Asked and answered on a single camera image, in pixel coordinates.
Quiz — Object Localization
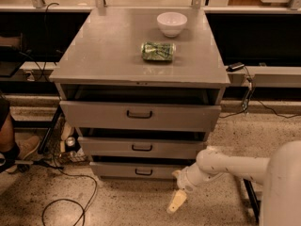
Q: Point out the wire basket with items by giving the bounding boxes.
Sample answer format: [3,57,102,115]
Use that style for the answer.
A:
[52,120,87,165]

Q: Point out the person leg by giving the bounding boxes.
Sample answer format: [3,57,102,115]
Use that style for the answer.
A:
[0,96,15,152]

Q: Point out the grey bottom drawer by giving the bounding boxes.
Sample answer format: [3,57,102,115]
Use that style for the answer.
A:
[90,162,183,180]

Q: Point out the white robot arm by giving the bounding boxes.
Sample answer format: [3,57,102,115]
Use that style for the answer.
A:
[167,140,301,226]

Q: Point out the grey middle drawer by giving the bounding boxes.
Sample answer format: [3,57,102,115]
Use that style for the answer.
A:
[78,137,204,159]

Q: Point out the grey drawer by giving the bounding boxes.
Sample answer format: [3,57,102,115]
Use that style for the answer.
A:
[90,162,183,180]
[78,137,204,159]
[60,101,221,132]

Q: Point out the black cable at right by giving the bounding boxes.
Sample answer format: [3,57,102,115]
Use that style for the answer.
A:
[218,65,301,120]

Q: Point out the grey drawer cabinet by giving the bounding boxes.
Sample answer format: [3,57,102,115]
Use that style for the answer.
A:
[50,8,230,167]

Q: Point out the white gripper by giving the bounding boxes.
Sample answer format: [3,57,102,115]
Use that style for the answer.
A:
[166,163,207,214]

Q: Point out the black metal stand frame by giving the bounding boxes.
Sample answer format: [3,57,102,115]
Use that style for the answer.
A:
[244,180,261,222]

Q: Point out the grey top drawer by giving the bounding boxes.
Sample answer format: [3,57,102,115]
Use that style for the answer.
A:
[60,101,221,132]

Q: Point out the white bowl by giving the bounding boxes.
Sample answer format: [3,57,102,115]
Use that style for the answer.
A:
[157,12,187,38]

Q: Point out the black power adapter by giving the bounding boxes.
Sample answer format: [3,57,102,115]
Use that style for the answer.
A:
[227,62,245,73]

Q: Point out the black floor cable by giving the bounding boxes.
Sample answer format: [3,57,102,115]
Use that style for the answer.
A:
[40,153,99,226]

